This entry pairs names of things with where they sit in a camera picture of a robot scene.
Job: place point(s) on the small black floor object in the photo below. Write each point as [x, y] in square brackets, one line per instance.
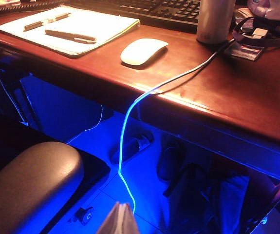
[85, 215]

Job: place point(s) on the printed card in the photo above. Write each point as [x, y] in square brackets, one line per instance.
[247, 52]

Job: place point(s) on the black computer keyboard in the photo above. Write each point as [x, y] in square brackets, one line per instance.
[169, 9]

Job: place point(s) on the dark spiral notebook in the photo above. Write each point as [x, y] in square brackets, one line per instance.
[8, 9]

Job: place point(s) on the black chair seat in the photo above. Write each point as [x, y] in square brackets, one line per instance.
[93, 165]

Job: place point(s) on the open book edge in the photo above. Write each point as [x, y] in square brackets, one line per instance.
[120, 224]

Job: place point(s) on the silver and black marker pen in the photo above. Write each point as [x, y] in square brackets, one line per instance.
[36, 24]

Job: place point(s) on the white computer mouse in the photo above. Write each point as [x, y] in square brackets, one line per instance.
[142, 51]

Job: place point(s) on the plain dark sandal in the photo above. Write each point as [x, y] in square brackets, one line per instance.
[171, 163]

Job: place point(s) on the dark bag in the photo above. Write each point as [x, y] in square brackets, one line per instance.
[203, 200]

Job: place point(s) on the grey leather chair armrest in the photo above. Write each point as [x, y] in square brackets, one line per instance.
[32, 175]

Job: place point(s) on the small white plug adapter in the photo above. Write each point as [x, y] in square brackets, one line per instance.
[259, 33]

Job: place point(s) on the brown wooden desk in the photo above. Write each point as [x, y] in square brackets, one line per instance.
[178, 117]

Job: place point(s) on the white drinking bottle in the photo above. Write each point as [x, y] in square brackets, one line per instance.
[215, 22]

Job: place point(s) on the dark sandal with print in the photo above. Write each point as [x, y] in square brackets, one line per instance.
[132, 146]

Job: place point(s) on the white paper notepad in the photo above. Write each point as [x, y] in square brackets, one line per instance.
[81, 24]

